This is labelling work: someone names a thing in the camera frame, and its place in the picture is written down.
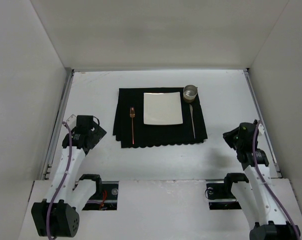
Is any black cloth placemat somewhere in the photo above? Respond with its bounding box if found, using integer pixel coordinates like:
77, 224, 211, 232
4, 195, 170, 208
113, 87, 208, 148

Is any copper fork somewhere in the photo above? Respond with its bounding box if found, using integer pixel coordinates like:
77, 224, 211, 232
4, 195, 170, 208
129, 106, 136, 145

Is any silver knife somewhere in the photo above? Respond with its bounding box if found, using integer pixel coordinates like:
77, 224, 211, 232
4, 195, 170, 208
189, 104, 196, 139

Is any metal cup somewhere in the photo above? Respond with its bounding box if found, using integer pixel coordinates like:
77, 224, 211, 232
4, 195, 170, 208
183, 84, 198, 103

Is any square white plate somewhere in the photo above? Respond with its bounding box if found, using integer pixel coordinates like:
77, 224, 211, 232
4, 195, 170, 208
143, 92, 183, 126

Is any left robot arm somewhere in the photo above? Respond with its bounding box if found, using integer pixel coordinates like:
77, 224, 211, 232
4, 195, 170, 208
31, 115, 107, 240

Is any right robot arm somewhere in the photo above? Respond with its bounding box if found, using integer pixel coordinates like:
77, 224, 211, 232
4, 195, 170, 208
223, 120, 301, 240

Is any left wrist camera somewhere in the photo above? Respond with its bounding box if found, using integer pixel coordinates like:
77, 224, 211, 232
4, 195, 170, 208
65, 114, 77, 130

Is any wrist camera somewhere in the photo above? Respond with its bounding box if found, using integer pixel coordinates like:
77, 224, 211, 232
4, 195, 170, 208
256, 120, 265, 136
65, 114, 77, 130

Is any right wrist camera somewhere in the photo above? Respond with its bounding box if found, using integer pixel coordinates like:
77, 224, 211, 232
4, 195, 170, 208
256, 120, 265, 136

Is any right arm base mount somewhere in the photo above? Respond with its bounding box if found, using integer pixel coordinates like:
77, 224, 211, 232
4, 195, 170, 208
204, 180, 241, 211

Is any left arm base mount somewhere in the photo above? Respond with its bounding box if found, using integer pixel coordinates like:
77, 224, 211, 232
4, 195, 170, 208
83, 181, 119, 211

